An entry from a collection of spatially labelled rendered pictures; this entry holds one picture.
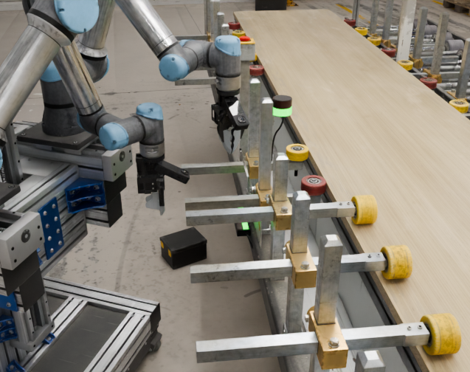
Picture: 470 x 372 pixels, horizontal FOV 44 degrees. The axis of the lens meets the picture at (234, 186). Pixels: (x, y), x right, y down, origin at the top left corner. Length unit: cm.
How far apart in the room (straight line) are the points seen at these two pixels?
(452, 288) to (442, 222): 30
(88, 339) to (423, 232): 132
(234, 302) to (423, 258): 137
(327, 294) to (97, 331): 136
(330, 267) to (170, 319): 164
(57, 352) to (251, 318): 87
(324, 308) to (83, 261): 210
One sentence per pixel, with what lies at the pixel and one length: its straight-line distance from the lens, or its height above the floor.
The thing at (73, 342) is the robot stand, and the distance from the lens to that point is 234.
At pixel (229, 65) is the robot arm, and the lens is 172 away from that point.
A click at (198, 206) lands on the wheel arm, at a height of 85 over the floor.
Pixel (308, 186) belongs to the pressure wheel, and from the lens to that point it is 183.
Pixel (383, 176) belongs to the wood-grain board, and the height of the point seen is 90.
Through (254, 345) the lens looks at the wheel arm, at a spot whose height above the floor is 96.
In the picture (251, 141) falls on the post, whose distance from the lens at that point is 206.
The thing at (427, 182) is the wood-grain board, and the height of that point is 90.
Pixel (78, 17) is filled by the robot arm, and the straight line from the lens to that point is 143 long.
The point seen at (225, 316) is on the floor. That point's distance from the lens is 269.
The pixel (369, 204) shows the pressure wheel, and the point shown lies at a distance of 162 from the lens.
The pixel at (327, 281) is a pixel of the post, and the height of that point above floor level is 108.
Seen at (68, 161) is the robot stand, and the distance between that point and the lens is 193.
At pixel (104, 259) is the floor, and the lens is 311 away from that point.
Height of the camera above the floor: 176
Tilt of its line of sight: 28 degrees down
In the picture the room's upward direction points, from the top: straight up
